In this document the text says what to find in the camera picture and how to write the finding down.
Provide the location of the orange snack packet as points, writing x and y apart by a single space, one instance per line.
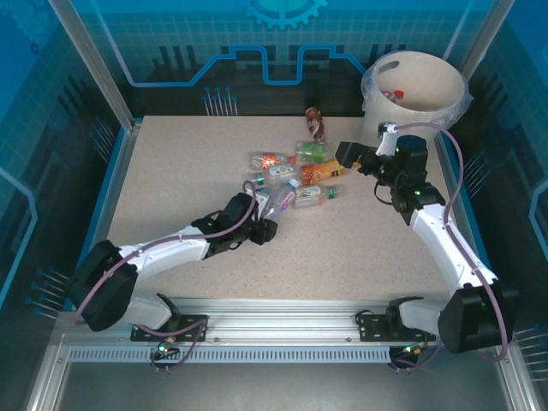
323 170

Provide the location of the crushed brown label bottle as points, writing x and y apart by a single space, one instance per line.
314 122

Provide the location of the green label plastic bottle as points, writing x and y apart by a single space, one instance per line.
312 150

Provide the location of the orange cap clear bottle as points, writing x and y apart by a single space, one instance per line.
267 159

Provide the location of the purple label clear bottle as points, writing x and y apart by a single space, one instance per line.
286 198

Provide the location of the small circuit board with LED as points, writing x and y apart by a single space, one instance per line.
411 350
162 349

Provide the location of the white label plastic bottle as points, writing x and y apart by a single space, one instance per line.
280 171

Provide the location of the cream round bin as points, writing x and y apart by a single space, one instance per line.
424 81

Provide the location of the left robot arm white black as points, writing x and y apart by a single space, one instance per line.
171 252

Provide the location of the aluminium frame rail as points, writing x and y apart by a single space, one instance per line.
516 381
45 381

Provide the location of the aluminium frame post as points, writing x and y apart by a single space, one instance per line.
488 25
92 60

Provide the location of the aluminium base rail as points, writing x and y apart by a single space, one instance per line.
278 321

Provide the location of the green cap clear bottle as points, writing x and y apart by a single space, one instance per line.
314 194

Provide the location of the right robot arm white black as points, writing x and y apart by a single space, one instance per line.
445 248

